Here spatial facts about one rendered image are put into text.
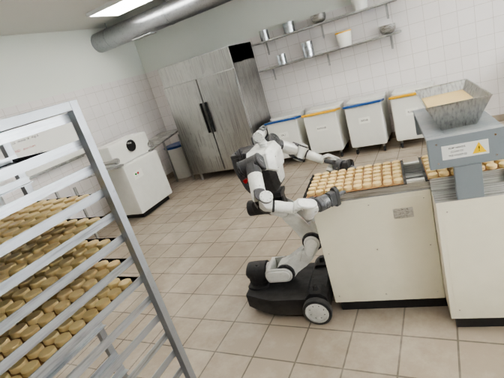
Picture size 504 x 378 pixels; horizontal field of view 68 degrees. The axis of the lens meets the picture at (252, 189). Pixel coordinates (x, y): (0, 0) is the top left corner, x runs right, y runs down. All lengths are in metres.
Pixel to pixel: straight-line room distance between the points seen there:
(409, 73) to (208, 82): 3.04
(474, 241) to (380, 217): 0.50
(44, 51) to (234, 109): 2.95
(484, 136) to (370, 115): 3.75
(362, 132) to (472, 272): 3.74
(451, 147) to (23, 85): 5.57
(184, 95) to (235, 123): 1.01
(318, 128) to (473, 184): 4.01
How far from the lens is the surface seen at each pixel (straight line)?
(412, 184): 2.33
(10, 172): 1.24
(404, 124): 5.72
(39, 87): 6.47
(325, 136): 5.94
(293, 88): 6.61
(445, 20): 6.18
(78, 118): 1.35
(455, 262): 2.35
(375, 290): 2.68
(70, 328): 1.42
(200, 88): 6.30
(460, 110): 2.13
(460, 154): 2.08
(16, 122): 1.24
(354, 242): 2.49
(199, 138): 6.56
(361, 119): 5.76
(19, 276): 1.24
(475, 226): 2.26
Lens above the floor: 1.78
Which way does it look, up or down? 18 degrees down
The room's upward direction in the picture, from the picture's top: 17 degrees counter-clockwise
